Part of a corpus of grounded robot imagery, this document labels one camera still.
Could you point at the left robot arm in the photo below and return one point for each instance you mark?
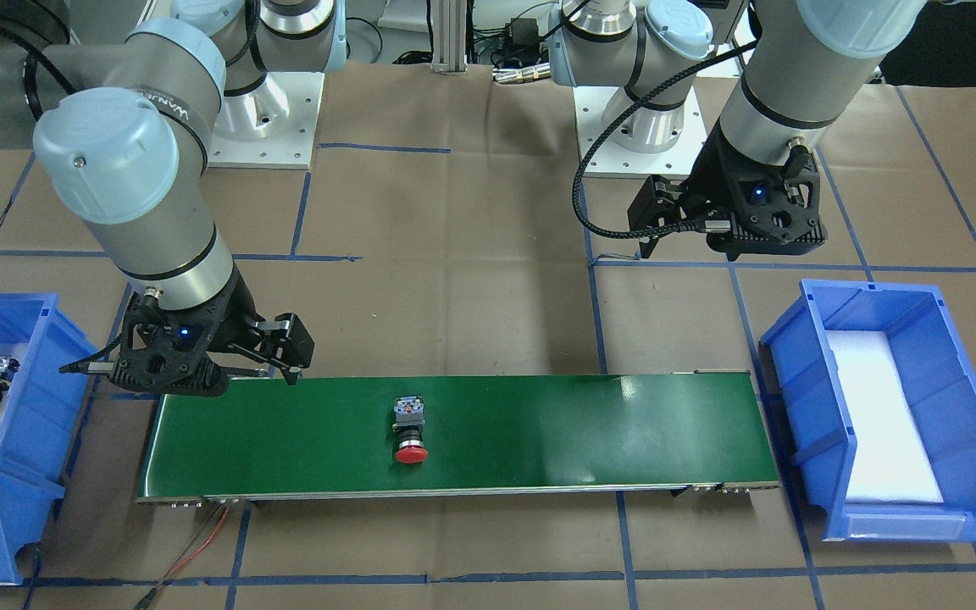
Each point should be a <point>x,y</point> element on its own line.
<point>809,59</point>

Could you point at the green conveyor belt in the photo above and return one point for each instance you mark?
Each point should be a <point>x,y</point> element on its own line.
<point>264,440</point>

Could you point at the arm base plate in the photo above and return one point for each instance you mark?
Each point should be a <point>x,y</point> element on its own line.
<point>271,127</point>
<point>647,143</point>

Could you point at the aluminium frame post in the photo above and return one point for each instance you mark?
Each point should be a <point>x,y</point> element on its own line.
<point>449,29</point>

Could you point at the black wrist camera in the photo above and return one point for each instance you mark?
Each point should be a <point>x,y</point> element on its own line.
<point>772,209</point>
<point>160,351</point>

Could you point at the red push button switch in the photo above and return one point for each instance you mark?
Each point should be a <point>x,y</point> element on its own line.
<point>409,429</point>

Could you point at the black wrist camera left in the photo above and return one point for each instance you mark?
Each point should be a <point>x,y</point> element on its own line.
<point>772,209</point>

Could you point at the blue plastic bin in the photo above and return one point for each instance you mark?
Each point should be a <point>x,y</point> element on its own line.
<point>39,424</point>
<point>940,386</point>

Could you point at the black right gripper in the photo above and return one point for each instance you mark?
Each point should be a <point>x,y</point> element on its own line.
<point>236,314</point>

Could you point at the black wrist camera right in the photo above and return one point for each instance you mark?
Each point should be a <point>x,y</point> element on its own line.
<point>160,351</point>

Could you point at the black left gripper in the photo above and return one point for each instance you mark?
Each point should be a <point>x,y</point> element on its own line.
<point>707,180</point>

